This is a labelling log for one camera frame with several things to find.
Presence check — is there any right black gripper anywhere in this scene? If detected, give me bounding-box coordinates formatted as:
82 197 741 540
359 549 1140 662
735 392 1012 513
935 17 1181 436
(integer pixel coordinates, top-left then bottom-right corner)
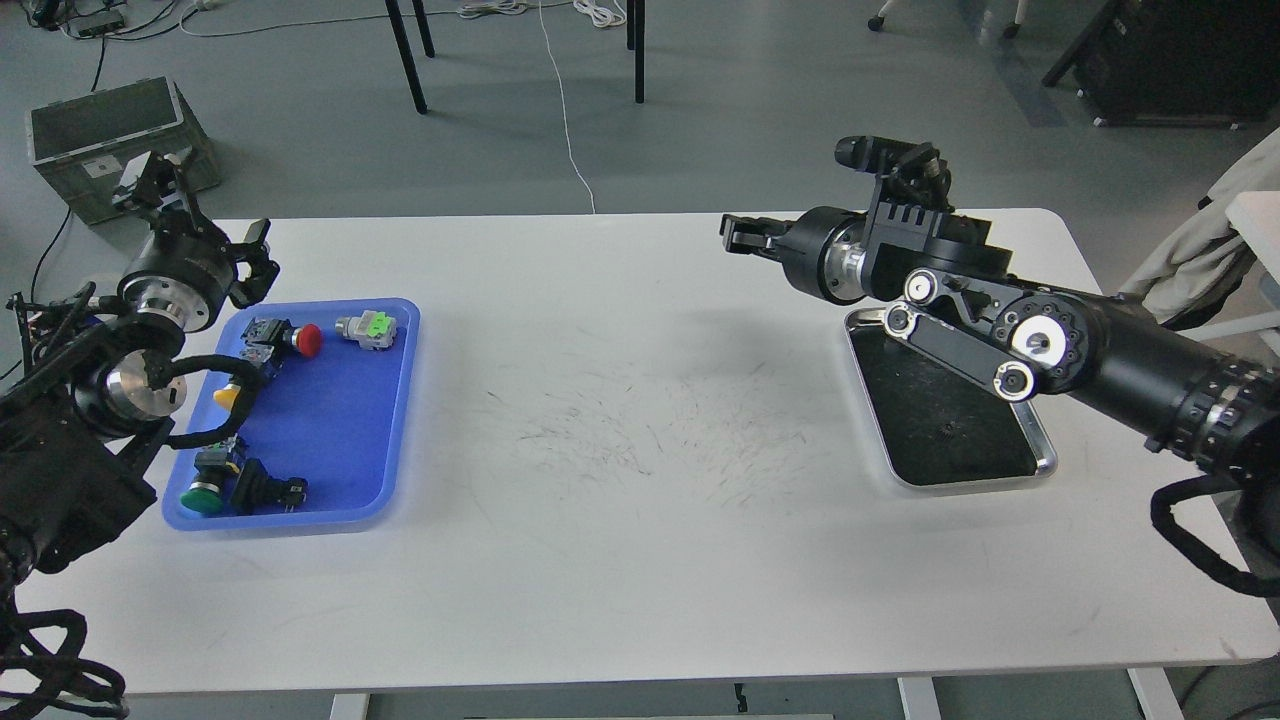
719 208 867 305

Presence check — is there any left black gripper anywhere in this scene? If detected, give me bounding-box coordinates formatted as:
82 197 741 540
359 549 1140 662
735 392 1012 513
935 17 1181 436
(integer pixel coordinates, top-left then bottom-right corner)
111 151 280 333

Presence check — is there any black industrial part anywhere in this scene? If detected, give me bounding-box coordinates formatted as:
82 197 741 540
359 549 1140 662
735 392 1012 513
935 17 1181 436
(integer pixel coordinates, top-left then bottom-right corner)
229 457 308 515

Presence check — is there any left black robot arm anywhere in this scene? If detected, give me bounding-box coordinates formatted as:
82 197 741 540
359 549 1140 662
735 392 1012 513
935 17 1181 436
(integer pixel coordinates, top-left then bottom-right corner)
1 149 280 719

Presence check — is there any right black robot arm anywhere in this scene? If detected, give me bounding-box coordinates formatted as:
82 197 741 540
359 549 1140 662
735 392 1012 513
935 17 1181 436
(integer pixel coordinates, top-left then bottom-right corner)
719 136 1279 598

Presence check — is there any green grey connector part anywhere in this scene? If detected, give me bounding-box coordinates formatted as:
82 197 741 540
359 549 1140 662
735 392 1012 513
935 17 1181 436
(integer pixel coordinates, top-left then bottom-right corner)
334 310 398 351

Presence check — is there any grey plastic crate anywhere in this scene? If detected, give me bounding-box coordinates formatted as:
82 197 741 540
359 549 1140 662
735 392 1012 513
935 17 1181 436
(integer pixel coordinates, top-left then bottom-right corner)
26 77 221 225

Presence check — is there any blue plastic tray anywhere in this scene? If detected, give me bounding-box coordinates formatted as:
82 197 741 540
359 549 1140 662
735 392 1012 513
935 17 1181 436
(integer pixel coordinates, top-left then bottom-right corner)
160 297 421 536

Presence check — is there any black table leg right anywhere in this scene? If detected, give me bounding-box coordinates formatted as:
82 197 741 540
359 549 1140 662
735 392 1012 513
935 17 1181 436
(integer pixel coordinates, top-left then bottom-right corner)
623 0 646 104

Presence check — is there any black table leg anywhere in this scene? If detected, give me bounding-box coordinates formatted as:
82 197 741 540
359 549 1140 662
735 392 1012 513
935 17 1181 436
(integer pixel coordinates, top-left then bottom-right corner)
384 0 436 117
623 0 646 104

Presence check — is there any silver metal tray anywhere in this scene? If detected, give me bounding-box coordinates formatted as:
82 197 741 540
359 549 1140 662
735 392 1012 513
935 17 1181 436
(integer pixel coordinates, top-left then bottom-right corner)
844 307 1059 495

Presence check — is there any black equipment case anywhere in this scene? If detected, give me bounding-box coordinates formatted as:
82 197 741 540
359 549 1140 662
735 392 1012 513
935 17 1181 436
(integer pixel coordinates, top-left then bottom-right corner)
1041 1 1279 126

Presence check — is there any red push button switch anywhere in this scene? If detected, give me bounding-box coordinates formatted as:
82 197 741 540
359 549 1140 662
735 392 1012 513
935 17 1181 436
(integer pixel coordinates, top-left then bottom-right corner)
241 318 324 357

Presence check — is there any black floor cable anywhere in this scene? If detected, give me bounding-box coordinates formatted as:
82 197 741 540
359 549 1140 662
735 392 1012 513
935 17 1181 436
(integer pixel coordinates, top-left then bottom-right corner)
0 0 201 386

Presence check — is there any yellow push button switch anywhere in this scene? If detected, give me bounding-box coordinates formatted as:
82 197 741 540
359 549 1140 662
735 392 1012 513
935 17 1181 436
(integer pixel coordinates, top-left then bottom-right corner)
212 379 244 413

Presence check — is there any green push button switch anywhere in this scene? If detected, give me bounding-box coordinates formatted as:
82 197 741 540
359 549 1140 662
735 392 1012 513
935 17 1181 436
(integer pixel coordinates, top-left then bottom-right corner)
179 443 244 516

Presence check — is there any white cable on floor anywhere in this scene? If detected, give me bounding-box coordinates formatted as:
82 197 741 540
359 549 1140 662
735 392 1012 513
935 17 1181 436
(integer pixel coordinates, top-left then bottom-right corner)
458 0 628 214

